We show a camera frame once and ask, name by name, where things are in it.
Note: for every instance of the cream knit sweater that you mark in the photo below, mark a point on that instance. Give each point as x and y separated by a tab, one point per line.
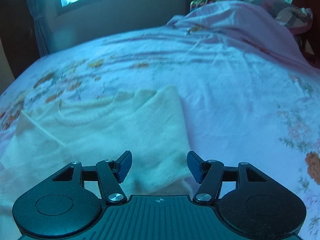
149	123

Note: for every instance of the dark wooden door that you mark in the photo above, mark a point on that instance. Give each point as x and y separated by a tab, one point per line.
18	35

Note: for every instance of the floral pink bed sheet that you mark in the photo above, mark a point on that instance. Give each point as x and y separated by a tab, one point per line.
236	107

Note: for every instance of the left grey curtain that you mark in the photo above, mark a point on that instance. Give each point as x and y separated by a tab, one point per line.
37	11

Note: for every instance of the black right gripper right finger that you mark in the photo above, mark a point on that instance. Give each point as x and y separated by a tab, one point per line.
208	174

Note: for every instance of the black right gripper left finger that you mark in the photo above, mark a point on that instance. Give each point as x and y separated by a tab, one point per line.
111	173

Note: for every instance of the striped floral pillow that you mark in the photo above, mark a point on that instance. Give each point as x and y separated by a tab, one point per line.
297	20

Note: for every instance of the pink blanket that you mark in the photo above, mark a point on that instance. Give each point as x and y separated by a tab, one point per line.
246	28

